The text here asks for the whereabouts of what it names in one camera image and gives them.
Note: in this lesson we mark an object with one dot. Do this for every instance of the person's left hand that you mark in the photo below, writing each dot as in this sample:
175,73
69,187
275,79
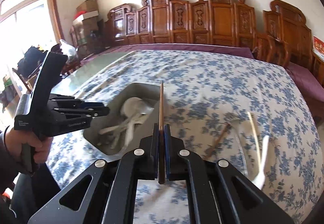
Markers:
17,137

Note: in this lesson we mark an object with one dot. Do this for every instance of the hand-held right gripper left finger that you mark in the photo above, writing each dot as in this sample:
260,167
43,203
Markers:
155,153

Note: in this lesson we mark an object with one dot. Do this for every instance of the long purple sofa cushion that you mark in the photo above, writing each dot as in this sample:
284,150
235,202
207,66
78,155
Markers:
177,47

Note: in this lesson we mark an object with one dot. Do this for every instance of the white flat box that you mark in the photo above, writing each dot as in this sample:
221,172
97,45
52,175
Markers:
87,16

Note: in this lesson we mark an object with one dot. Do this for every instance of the wooden framed window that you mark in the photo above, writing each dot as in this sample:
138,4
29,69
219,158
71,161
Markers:
30,11

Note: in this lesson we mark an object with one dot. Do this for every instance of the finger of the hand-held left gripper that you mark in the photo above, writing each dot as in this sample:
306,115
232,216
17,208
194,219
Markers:
91,105
101,111

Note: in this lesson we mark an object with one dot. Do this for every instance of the blue floral tablecloth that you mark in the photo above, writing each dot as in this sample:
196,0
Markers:
215,82

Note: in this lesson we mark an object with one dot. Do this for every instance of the person's left forearm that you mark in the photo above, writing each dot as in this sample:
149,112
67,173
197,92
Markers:
6,160

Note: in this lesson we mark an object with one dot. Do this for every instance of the purple armchair cushion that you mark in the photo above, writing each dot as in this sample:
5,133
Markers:
306,79

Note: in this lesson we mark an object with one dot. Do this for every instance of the rectangular metal tin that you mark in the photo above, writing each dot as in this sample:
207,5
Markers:
114,102

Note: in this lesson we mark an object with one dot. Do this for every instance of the carved wooden sofa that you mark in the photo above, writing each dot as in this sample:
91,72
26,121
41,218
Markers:
177,21

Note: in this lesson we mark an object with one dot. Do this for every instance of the wooden chair with tall back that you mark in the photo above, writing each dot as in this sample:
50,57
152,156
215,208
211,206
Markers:
76,36

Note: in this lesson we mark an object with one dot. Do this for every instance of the carved wooden armchair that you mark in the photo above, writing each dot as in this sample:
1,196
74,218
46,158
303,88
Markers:
288,29

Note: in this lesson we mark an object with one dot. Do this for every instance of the light wooden chopstick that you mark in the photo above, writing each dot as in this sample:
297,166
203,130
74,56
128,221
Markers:
253,135

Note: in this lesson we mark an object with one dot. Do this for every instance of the dark wooden chair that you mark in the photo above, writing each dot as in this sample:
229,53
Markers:
26,82

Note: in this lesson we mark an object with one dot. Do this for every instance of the dark brown chopstick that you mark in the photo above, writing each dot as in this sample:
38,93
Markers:
161,112
219,141

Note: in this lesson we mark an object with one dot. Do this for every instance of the clear plastic bag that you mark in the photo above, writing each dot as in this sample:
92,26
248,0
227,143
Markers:
67,49

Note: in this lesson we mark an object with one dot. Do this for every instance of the white plastic spoon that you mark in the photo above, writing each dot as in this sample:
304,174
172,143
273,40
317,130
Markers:
131,107
114,129
263,163

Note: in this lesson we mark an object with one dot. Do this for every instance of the large brown cardboard box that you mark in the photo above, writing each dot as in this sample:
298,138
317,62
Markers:
92,32

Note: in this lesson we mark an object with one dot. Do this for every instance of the heap of dark clothes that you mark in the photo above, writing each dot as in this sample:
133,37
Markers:
31,59

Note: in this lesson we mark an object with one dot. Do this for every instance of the person's dark pants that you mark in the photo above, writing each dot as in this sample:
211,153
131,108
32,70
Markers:
38,196

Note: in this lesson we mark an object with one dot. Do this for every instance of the red box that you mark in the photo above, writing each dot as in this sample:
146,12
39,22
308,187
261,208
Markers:
319,45

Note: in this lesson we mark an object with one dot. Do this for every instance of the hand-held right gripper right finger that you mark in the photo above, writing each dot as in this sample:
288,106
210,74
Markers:
169,155

